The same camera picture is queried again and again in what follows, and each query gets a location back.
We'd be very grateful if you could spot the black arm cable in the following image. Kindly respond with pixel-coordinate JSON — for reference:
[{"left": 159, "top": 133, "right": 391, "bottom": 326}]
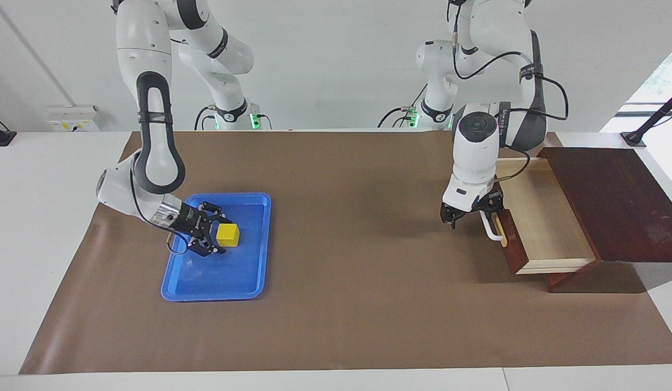
[
  {"left": 128, "top": 163, "right": 191, "bottom": 255},
  {"left": 447, "top": 0, "right": 569, "bottom": 181}
]

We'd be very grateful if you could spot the black base cable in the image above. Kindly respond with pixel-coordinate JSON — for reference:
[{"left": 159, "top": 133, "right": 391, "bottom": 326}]
[
  {"left": 377, "top": 81, "right": 428, "bottom": 129},
  {"left": 193, "top": 105, "right": 217, "bottom": 131}
]

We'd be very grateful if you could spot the black angled camera stand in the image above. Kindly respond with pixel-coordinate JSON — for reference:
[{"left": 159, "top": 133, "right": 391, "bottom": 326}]
[{"left": 621, "top": 87, "right": 672, "bottom": 148}]

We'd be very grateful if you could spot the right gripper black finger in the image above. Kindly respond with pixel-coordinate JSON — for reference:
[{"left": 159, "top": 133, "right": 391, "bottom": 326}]
[
  {"left": 190, "top": 231, "right": 227, "bottom": 256},
  {"left": 200, "top": 202, "right": 228, "bottom": 222}
]

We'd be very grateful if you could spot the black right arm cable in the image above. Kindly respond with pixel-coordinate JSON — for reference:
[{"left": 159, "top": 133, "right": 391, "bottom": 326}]
[{"left": 128, "top": 163, "right": 191, "bottom": 255}]

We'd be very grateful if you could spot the white drawer handle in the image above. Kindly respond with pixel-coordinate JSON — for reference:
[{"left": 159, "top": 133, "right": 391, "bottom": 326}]
[{"left": 480, "top": 209, "right": 506, "bottom": 242}]

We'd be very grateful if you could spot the brown paper table mat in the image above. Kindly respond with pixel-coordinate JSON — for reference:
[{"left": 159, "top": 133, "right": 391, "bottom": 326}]
[{"left": 19, "top": 129, "right": 672, "bottom": 375}]

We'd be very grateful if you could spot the yellow cube block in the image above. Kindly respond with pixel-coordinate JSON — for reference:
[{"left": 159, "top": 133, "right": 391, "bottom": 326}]
[{"left": 216, "top": 223, "right": 241, "bottom": 248}]

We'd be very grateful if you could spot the white wall socket box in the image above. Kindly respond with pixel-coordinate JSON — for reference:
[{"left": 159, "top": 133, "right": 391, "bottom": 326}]
[{"left": 47, "top": 105, "right": 104, "bottom": 133}]

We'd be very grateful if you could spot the dark wooden drawer cabinet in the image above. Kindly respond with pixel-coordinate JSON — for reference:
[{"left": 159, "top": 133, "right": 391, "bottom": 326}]
[{"left": 537, "top": 147, "right": 672, "bottom": 294}]

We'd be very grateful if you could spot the wooden drawer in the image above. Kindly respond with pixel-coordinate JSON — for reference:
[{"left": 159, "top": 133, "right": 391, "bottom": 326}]
[{"left": 494, "top": 157, "right": 598, "bottom": 275}]

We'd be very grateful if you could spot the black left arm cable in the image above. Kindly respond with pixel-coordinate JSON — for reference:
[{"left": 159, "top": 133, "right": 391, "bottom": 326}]
[{"left": 447, "top": 0, "right": 569, "bottom": 181}]

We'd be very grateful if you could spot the blue plastic tray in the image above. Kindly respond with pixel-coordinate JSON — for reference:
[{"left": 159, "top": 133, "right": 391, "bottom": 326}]
[{"left": 161, "top": 192, "right": 272, "bottom": 302}]

